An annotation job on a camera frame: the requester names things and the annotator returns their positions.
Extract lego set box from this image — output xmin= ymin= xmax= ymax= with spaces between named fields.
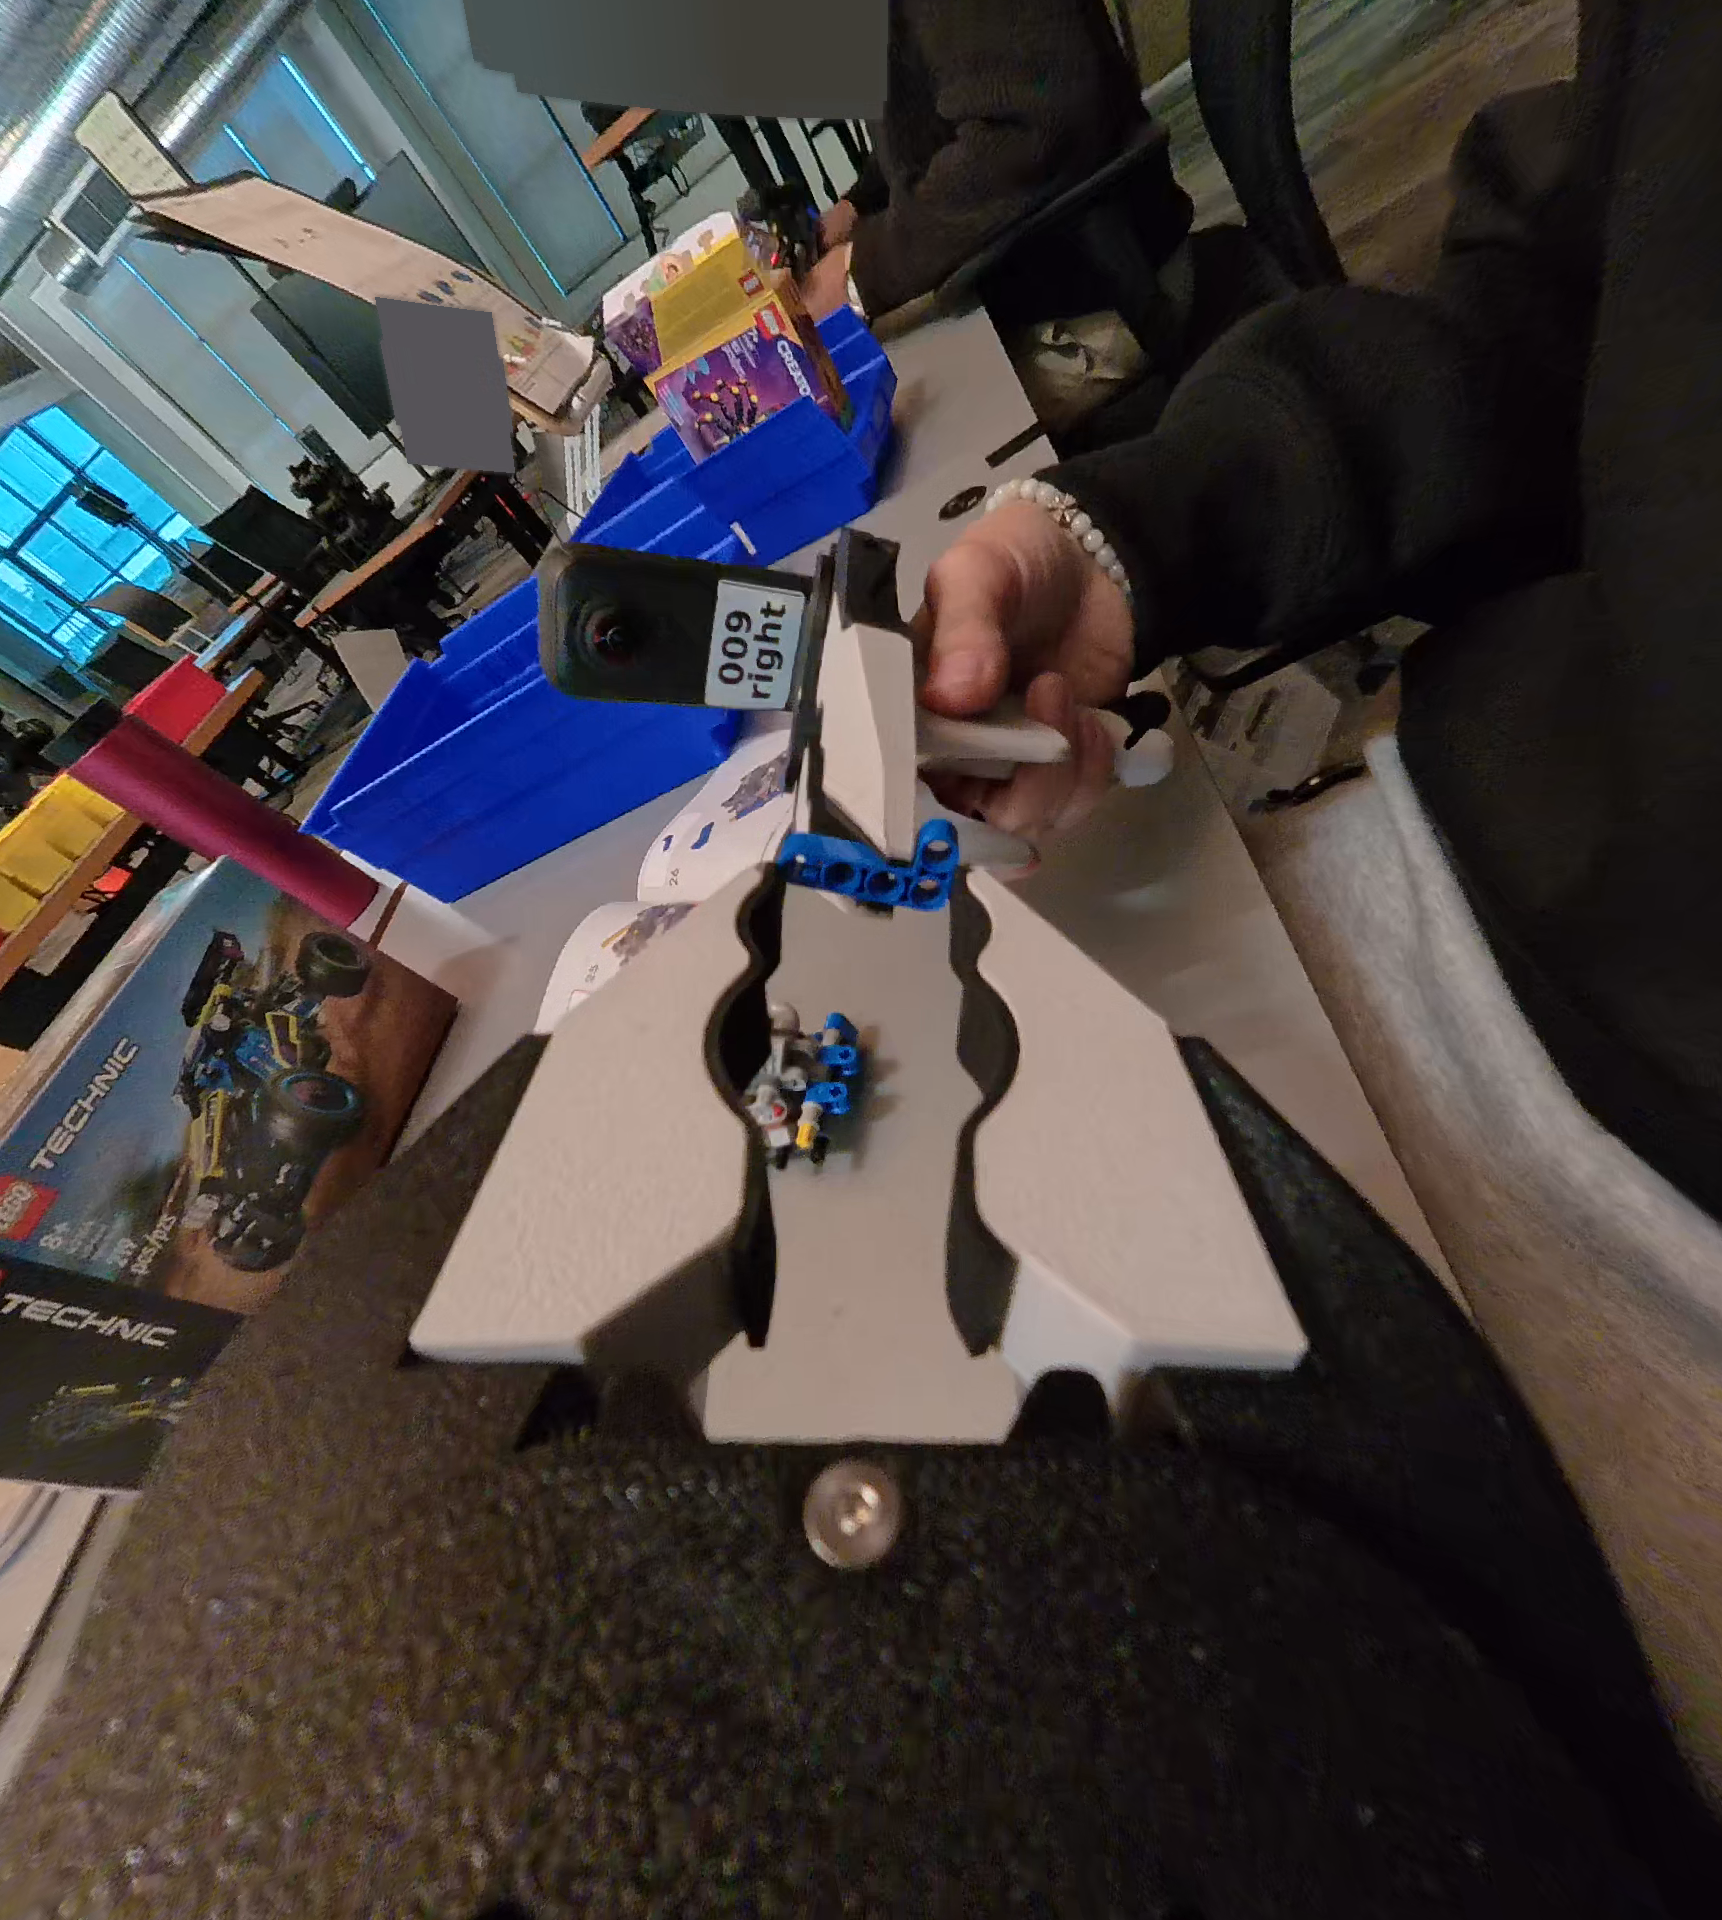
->
xmin=0 ymin=854 xmax=462 ymax=1493

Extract small purple lego box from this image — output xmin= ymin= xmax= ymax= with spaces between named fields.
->
xmin=602 ymin=284 xmax=684 ymax=378

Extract person's right hand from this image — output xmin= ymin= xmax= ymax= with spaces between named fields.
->
xmin=918 ymin=506 xmax=1140 ymax=845

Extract wooden desk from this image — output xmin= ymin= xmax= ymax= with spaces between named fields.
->
xmin=283 ymin=467 xmax=540 ymax=639

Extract blue plastic bin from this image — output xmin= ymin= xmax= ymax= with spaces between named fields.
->
xmin=303 ymin=576 xmax=747 ymax=906
xmin=568 ymin=306 xmax=900 ymax=564

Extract magenta tumbler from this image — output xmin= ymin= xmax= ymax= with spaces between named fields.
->
xmin=66 ymin=715 xmax=406 ymax=932

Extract open instruction booklet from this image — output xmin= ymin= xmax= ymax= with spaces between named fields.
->
xmin=538 ymin=749 xmax=805 ymax=1038

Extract large paned window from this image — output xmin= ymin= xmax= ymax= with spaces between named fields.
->
xmin=0 ymin=403 xmax=204 ymax=708

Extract person's right forearm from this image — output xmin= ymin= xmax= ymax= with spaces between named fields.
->
xmin=1039 ymin=253 xmax=1614 ymax=669

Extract yellow lego box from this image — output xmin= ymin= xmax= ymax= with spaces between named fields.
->
xmin=649 ymin=216 xmax=810 ymax=395

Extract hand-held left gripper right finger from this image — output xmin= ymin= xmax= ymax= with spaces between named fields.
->
xmin=942 ymin=869 xmax=1314 ymax=1397

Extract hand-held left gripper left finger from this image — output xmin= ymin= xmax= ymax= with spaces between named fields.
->
xmin=405 ymin=862 xmax=793 ymax=1379

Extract white pearl bead bracelet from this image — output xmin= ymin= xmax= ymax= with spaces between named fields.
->
xmin=985 ymin=476 xmax=1137 ymax=601

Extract grey and blue lego assembly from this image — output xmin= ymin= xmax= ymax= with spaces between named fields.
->
xmin=740 ymin=1001 xmax=871 ymax=1175

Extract black office chair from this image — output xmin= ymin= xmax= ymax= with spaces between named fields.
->
xmin=1190 ymin=0 xmax=1351 ymax=288

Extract silver ventilation duct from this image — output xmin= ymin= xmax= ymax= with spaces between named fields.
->
xmin=0 ymin=0 xmax=317 ymax=378

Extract blue lego beam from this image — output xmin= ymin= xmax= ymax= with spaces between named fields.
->
xmin=774 ymin=820 xmax=967 ymax=918

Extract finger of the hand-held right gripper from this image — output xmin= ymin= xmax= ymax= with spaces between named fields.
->
xmin=798 ymin=622 xmax=936 ymax=862

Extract wooden display board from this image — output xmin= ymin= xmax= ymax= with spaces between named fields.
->
xmin=126 ymin=172 xmax=609 ymax=414

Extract yellow storage bins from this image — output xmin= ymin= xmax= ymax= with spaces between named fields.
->
xmin=0 ymin=772 xmax=128 ymax=940

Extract person's torso in black hoodie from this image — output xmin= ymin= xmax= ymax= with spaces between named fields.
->
xmin=1400 ymin=0 xmax=1722 ymax=1308

